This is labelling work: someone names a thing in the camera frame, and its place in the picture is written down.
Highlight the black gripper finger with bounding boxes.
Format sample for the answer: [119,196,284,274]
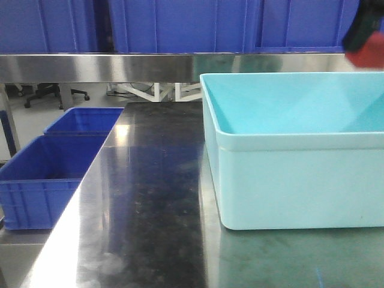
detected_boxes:
[342,0,383,51]

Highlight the right blue crate on rack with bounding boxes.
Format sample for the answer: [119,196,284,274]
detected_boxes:
[254,1,359,53]

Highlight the light cyan plastic tub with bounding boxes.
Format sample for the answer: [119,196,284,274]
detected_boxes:
[200,71,383,230]

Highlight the large blue crate on rack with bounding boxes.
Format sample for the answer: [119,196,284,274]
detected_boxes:
[108,1,260,54]

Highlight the blue floor bin far left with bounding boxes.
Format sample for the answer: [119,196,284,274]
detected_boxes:
[44,107,123,136]

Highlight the blue floor bin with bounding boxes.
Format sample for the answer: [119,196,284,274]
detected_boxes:
[1,136,106,230]
[44,107,123,136]

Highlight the black office chair base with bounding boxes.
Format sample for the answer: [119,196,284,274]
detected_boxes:
[5,83,91,109]

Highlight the blue floor bin near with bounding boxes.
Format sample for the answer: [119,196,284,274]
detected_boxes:
[1,136,106,230]

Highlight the white table frame legs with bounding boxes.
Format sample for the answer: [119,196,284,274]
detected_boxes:
[106,82,202,102]

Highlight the stainless steel rack frame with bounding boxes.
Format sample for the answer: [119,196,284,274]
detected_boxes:
[1,53,365,155]

